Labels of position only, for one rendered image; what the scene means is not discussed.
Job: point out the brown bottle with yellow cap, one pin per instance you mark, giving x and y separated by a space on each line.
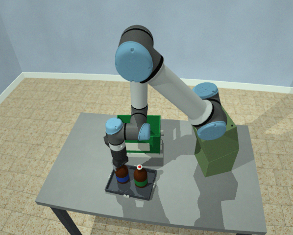
122 174

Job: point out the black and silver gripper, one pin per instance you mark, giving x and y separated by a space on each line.
118 153

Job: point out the green bottle crate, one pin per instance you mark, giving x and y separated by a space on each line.
147 146

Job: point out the grey flat bar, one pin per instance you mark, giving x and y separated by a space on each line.
151 155

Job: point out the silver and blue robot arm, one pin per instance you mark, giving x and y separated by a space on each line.
138 62

